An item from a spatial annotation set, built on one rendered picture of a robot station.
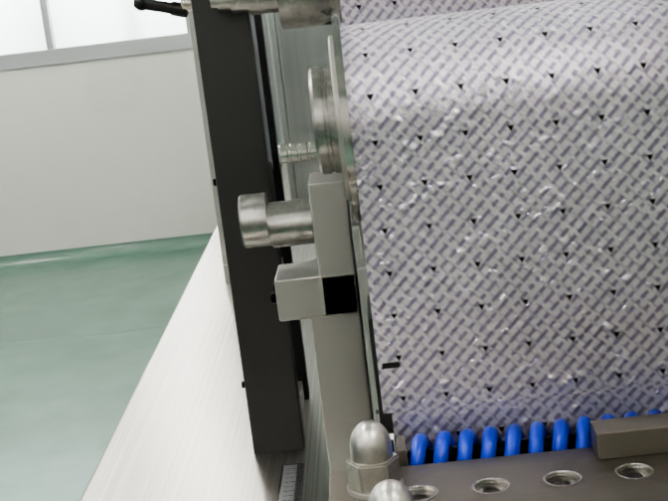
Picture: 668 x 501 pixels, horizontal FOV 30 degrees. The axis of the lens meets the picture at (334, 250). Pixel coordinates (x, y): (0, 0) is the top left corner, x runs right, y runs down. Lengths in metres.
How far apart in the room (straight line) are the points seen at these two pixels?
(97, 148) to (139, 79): 0.42
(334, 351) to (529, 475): 0.20
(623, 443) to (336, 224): 0.25
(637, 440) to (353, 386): 0.23
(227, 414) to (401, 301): 0.55
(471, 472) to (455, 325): 0.10
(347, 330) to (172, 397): 0.54
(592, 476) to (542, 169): 0.20
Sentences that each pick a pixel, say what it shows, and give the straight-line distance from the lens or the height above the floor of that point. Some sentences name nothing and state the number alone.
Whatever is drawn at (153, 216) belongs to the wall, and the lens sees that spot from 6.58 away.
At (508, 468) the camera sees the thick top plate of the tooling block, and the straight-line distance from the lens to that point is 0.82.
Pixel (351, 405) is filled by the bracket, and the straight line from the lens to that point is 0.94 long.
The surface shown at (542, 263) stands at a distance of 0.84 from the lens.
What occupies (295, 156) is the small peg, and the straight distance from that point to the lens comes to 0.88.
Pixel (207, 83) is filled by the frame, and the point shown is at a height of 1.26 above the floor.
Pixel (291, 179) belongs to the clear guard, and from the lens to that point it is 1.87.
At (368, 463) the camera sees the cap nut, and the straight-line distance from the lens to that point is 0.79.
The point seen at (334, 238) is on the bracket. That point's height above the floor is 1.16.
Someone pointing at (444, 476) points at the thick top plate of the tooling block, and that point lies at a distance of 0.81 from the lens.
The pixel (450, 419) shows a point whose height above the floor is 1.04.
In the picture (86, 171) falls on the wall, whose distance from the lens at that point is 6.60.
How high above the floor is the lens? 1.36
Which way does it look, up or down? 13 degrees down
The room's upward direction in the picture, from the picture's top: 7 degrees counter-clockwise
